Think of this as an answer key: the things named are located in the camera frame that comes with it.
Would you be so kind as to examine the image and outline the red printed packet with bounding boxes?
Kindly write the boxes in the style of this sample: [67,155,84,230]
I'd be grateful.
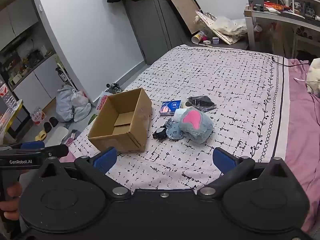
[96,91,112,110]

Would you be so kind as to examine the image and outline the blue plush toy pink patch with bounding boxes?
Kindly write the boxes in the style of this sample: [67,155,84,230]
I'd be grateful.
[179,109,215,145]

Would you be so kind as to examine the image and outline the white plush toy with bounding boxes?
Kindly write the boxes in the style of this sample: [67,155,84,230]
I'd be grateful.
[306,57,320,95]

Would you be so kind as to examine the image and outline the denim blue frilled cloth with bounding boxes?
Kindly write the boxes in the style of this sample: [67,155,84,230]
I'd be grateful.
[165,119,185,141]

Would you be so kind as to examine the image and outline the brown picture frame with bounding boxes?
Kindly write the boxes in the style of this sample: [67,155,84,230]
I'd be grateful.
[161,0,203,35]

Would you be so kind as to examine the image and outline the grey plastic bag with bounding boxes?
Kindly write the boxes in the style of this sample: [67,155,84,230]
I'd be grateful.
[55,84,75,123]

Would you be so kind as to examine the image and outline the blue tissue pack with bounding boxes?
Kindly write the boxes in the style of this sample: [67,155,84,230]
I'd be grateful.
[159,100,182,117]

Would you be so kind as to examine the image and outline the grey door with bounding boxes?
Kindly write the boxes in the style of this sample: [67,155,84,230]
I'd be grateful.
[122,0,188,65]

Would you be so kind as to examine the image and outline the red flat box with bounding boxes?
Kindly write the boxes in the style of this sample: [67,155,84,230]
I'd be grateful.
[264,2,292,12]

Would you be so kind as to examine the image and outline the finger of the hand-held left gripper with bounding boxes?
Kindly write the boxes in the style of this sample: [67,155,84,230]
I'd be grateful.
[37,144,70,158]
[0,141,45,152]

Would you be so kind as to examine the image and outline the clear plastic bag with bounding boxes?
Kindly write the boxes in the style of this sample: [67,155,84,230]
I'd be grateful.
[195,10,248,45]

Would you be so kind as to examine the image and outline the black cable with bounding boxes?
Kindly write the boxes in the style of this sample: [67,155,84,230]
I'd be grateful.
[271,56,310,68]

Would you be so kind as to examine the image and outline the white insole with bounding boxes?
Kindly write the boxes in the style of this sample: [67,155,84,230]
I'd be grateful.
[47,126,69,145]

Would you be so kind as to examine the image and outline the white plastic bag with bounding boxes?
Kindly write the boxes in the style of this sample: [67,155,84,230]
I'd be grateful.
[71,90,92,122]

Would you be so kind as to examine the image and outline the yellow-label can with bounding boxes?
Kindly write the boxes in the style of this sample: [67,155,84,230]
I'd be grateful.
[191,30,208,43]

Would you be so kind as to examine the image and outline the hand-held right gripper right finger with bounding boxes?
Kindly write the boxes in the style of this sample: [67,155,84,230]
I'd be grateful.
[197,147,292,197]

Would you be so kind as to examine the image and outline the yellow-edged round table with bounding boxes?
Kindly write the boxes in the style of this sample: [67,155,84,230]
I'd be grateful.
[0,99,24,140]

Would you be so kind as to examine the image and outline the dark shoes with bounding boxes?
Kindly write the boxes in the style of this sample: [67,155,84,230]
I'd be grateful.
[105,82,123,93]

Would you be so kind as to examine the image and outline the brown cardboard box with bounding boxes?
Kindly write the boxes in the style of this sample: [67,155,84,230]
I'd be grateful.
[87,87,153,154]

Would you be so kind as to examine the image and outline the person's left hand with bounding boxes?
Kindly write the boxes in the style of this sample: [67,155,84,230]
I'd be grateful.
[0,181,23,221]

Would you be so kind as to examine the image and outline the black plastic-wrapped item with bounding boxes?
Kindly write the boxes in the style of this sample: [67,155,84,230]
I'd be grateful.
[187,95,217,113]

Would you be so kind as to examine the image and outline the yellow slipper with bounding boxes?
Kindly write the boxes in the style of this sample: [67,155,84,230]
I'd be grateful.
[35,130,48,142]

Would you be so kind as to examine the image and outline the white tissue pack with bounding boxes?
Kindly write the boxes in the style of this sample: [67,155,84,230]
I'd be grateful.
[173,108,188,123]

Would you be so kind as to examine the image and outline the grey cabinet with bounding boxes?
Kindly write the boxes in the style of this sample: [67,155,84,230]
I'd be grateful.
[0,0,75,135]

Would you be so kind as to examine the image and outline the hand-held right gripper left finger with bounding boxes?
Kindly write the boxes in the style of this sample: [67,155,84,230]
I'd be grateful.
[37,147,132,197]

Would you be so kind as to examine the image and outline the white desk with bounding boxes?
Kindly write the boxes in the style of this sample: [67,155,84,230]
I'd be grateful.
[244,5,320,53]

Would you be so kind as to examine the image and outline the white black-patterned bed sheet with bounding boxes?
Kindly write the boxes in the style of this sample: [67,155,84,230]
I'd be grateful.
[60,44,290,189]

